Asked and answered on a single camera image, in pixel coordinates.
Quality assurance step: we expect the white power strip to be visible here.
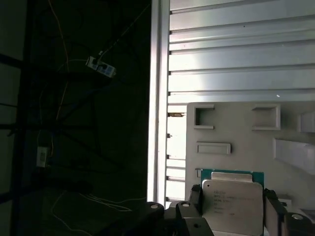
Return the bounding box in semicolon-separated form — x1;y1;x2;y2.
85;56;116;79

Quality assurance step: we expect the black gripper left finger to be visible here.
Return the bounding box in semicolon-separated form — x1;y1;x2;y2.
141;183;215;236

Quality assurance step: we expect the grey plastic parts rack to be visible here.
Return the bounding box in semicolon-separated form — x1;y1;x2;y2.
186;102;315;236

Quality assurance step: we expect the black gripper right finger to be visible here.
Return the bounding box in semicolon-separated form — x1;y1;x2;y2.
263;188;315;236

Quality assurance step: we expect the silver CPU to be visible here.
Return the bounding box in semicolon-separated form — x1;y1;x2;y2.
200;169;266;232

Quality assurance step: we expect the white power adapter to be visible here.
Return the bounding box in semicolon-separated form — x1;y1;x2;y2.
36;146;50;168

